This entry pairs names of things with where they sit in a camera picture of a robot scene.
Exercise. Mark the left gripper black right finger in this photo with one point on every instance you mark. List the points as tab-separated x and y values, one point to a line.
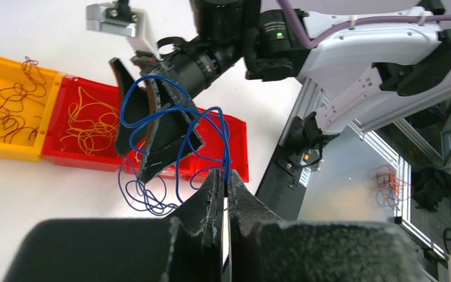
264	247

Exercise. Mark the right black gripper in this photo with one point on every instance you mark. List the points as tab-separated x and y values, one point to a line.
193	66

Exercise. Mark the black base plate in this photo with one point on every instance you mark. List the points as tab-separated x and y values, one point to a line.
285	181

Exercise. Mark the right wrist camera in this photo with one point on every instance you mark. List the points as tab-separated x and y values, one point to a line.
119	18

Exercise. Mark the red bin near yellow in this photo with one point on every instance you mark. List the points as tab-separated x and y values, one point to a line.
83	126

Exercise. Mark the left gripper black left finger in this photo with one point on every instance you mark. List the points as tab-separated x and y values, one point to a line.
186	245

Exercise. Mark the yellow plastic bin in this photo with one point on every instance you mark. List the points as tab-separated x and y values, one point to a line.
28	95

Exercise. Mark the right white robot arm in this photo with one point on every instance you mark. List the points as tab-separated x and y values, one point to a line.
406	53

